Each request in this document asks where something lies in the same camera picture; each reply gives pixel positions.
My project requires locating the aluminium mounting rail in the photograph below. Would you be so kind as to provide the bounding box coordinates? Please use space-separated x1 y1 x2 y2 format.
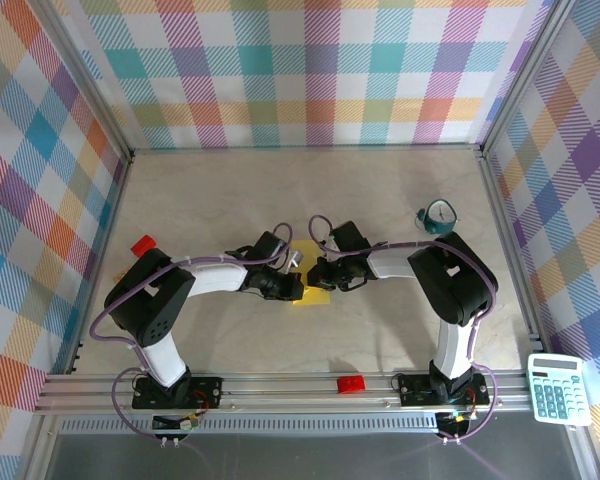
34 372 536 414

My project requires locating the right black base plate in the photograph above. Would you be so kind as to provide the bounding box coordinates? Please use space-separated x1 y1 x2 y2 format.
398 373 491 407

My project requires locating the connector board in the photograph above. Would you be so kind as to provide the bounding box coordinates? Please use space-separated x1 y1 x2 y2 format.
152 412 201 432
437 410 479 436

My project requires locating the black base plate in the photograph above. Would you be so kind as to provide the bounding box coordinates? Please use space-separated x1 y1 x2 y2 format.
398 373 491 407
132 375 225 410

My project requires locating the yellow paper sheet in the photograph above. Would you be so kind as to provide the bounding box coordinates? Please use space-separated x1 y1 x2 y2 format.
289 240 332 307

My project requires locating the teal alarm clock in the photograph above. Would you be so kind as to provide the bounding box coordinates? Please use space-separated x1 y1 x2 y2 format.
413 198 460 235

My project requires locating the aluminium corner post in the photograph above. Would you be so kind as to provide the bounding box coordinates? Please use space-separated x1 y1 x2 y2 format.
479 0 581 154
29 0 134 161

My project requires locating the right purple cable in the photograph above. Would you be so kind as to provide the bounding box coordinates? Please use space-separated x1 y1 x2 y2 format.
308 214 504 442

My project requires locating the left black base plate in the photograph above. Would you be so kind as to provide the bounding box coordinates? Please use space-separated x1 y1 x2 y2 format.
132 375 225 410

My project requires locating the slotted grey cable duct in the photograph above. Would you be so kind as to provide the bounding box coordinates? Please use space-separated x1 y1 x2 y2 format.
59 418 439 434

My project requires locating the aluminium side rail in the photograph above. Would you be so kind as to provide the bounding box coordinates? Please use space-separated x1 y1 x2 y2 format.
478 152 552 354
68 152 134 376

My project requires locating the white calculator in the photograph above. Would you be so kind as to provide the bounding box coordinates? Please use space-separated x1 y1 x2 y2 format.
527 353 594 427

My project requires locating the right connector board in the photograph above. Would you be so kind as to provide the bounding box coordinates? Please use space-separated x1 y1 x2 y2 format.
437 410 479 436

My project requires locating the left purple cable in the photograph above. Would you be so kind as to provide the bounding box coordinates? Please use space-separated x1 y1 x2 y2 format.
88 222 295 442

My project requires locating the left connector board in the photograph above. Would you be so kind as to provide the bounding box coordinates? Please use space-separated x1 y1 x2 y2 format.
152 412 201 432

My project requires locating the purple cable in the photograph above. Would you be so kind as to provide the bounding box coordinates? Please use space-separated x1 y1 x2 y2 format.
88 222 295 442
308 214 504 442

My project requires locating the aluminium wall rail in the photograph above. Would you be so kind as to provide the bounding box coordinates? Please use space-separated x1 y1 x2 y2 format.
129 143 484 156

